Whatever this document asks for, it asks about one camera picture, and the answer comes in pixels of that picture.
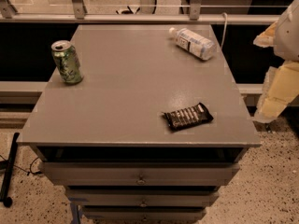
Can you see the green soda can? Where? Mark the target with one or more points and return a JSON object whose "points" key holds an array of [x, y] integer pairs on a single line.
{"points": [[66, 59]]}

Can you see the grey drawer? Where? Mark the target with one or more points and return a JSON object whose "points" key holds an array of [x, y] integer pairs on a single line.
{"points": [[139, 174], [142, 197], [142, 214]]}

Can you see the grey drawer cabinet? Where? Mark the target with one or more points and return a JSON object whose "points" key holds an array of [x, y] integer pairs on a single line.
{"points": [[133, 74]]}

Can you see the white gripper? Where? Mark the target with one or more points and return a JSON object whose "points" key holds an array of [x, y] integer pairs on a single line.
{"points": [[288, 34]]}

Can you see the metal railing frame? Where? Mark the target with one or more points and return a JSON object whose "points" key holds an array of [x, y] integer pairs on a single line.
{"points": [[75, 11]]}

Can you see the black pole stand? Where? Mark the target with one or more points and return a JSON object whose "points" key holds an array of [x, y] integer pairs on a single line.
{"points": [[7, 165]]}

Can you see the top grey drawer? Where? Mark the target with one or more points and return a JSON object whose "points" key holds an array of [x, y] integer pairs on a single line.
{"points": [[139, 174]]}

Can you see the clear plastic water bottle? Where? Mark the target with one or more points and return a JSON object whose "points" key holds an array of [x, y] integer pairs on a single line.
{"points": [[194, 43]]}

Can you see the middle grey drawer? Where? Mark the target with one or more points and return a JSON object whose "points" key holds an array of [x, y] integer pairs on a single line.
{"points": [[142, 197]]}

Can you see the bottom grey drawer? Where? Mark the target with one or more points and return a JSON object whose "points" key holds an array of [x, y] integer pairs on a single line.
{"points": [[142, 214]]}

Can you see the black snack bar wrapper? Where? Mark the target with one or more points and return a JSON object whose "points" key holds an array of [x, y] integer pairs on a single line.
{"points": [[188, 117]]}

